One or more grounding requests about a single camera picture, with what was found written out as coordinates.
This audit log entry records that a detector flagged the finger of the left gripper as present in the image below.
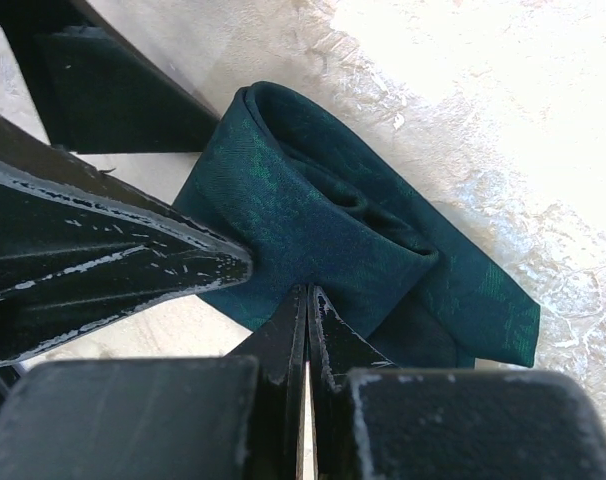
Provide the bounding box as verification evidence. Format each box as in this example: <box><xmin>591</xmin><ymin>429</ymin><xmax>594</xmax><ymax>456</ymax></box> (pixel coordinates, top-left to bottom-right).
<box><xmin>0</xmin><ymin>115</ymin><xmax>252</xmax><ymax>367</ymax></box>
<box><xmin>0</xmin><ymin>1</ymin><xmax>218</xmax><ymax>154</ymax></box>

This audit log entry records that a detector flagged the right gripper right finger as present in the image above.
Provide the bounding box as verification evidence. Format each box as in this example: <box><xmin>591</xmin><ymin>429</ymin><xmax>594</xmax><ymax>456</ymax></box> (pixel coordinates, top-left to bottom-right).
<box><xmin>307</xmin><ymin>285</ymin><xmax>395</xmax><ymax>479</ymax></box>

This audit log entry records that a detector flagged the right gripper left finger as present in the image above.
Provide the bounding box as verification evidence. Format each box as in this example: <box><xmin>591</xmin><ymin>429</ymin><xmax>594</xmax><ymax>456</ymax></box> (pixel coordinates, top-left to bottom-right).
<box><xmin>231</xmin><ymin>285</ymin><xmax>308</xmax><ymax>479</ymax></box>

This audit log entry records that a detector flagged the dark green tie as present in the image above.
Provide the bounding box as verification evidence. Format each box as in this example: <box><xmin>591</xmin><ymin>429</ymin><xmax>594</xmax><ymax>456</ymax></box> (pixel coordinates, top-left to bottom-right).
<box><xmin>174</xmin><ymin>82</ymin><xmax>540</xmax><ymax>368</ymax></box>

